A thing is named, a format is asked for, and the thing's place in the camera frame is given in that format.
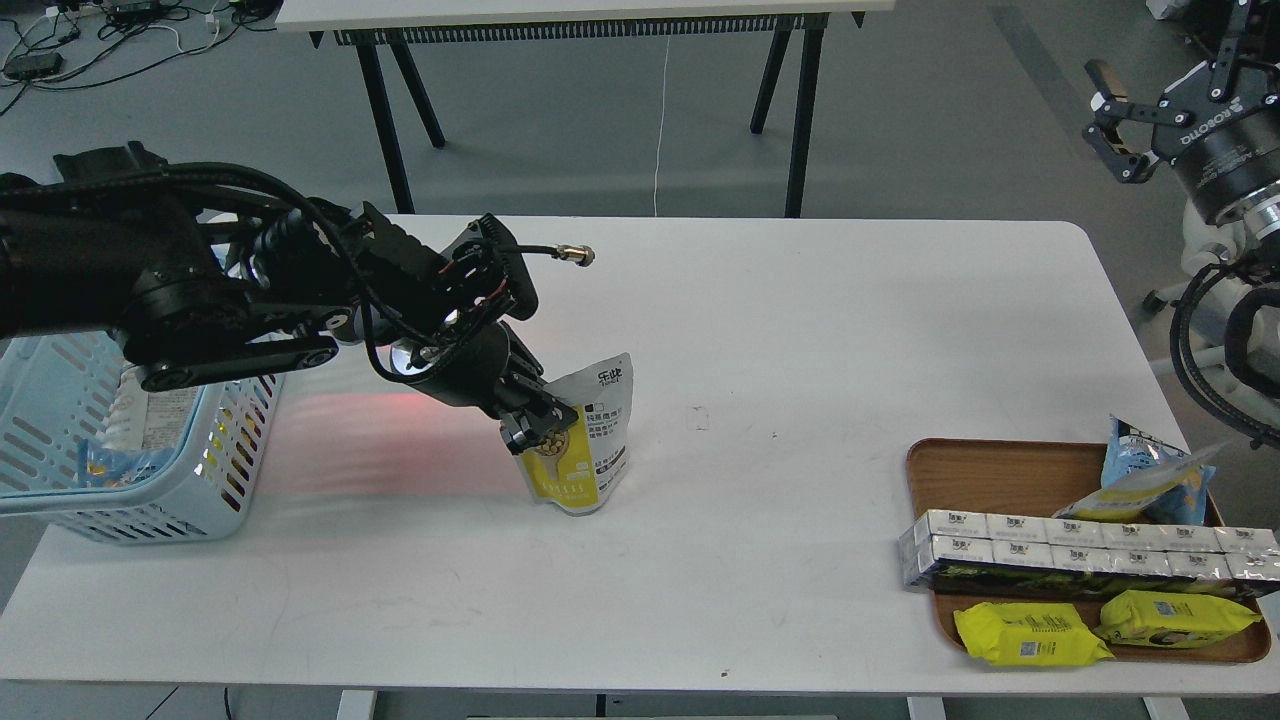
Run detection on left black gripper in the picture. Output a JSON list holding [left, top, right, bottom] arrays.
[[396, 322, 580, 456]]

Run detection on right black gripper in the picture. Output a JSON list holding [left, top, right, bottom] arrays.
[[1083, 0, 1280, 225]]

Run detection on yellow white snack pouch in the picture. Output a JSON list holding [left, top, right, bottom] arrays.
[[517, 352, 634, 516]]

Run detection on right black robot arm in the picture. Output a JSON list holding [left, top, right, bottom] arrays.
[[1082, 1, 1279, 448]]

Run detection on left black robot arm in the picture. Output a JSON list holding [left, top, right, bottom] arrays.
[[3, 141, 594, 454]]

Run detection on blue yellow snack bag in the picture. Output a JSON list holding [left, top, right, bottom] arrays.
[[1052, 416, 1228, 527]]

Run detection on white snack package in basket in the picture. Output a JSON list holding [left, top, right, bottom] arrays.
[[95, 365, 200, 451]]

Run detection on blue snack bag in basket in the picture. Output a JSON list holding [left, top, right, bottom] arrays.
[[76, 438, 177, 489]]

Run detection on light blue plastic basket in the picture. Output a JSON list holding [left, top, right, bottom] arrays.
[[1, 332, 284, 544]]

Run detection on yellow snack pack right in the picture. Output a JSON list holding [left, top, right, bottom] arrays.
[[1092, 591, 1263, 650]]

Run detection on yellow snack pack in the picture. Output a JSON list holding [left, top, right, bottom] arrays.
[[1092, 591, 1263, 650], [954, 602, 1114, 667]]

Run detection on yellow snack pack left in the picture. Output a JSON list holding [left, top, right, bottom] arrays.
[[954, 602, 1114, 667]]

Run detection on white black-legged background table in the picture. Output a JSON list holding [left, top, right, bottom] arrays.
[[273, 1, 893, 218]]

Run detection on brown wooden tray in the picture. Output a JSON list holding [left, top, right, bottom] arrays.
[[906, 438, 1275, 664]]

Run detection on silver multipack carton box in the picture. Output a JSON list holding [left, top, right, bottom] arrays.
[[896, 509, 1279, 600]]

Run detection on black power adapter on floor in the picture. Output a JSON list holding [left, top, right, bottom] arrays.
[[3, 51, 64, 82]]

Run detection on white hanging cord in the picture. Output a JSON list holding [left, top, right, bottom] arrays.
[[653, 35, 672, 218]]

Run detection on floor cables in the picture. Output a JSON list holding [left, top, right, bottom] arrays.
[[0, 0, 283, 113]]

